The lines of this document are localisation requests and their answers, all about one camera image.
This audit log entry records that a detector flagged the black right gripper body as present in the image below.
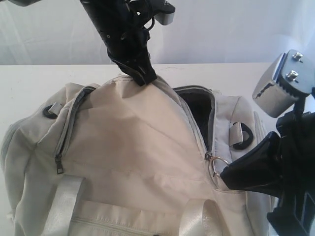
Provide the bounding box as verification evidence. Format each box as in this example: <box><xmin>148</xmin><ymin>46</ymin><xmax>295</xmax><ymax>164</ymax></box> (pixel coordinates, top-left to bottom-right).
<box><xmin>267</xmin><ymin>112</ymin><xmax>315</xmax><ymax>236</ymax></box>

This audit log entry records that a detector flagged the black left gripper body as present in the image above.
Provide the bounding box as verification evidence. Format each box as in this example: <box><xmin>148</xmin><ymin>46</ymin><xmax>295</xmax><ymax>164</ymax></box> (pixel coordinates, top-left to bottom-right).
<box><xmin>80</xmin><ymin>0</ymin><xmax>151</xmax><ymax>65</ymax></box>

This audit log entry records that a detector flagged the metal zipper pull with ring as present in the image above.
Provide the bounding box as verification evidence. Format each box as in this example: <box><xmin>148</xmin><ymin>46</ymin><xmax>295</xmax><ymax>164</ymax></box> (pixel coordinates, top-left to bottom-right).
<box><xmin>205</xmin><ymin>151</ymin><xmax>230</xmax><ymax>178</ymax></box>

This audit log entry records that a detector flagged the beige fabric duffel bag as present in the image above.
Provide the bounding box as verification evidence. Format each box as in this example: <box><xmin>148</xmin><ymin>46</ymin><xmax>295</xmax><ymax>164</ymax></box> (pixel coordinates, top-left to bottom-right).
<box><xmin>0</xmin><ymin>76</ymin><xmax>275</xmax><ymax>236</ymax></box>

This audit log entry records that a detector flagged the black right D-ring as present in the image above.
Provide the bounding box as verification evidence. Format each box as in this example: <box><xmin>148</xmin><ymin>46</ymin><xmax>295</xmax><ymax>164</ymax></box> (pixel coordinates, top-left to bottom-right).
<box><xmin>231</xmin><ymin>122</ymin><xmax>254</xmax><ymax>150</ymax></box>

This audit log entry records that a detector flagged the black d-ring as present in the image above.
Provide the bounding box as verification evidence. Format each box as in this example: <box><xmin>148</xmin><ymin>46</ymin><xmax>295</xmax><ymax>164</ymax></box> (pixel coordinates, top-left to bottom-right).
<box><xmin>42</xmin><ymin>104</ymin><xmax>63</xmax><ymax>120</ymax></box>
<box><xmin>231</xmin><ymin>122</ymin><xmax>254</xmax><ymax>150</ymax></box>

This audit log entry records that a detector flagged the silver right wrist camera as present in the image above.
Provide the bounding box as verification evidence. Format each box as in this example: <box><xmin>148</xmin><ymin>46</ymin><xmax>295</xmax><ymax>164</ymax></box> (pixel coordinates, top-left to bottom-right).
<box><xmin>252</xmin><ymin>50</ymin><xmax>315</xmax><ymax>118</ymax></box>

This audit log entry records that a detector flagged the black left D-ring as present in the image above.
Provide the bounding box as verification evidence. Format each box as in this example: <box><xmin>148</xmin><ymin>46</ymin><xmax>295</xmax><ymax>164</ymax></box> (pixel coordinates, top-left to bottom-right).
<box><xmin>42</xmin><ymin>104</ymin><xmax>63</xmax><ymax>120</ymax></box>

